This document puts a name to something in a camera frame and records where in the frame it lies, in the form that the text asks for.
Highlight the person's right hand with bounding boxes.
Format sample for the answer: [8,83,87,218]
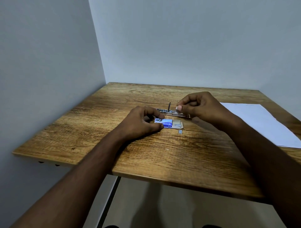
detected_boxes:
[176,92,237,132]

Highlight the person's right forearm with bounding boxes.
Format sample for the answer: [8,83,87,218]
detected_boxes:
[219,116,301,228]

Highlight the person's left forearm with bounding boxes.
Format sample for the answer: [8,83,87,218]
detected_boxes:
[9,129,132,228]

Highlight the blue and white staple box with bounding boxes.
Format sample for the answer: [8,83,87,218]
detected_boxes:
[154,118,173,129]

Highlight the person's left hand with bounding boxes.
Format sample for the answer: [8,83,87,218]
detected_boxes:
[117,106,165,142]

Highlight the white paper sheet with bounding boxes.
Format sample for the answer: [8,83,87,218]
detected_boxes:
[220,102,301,149]

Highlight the open silver metal stapler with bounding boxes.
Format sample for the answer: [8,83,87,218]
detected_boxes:
[144,102,191,118]

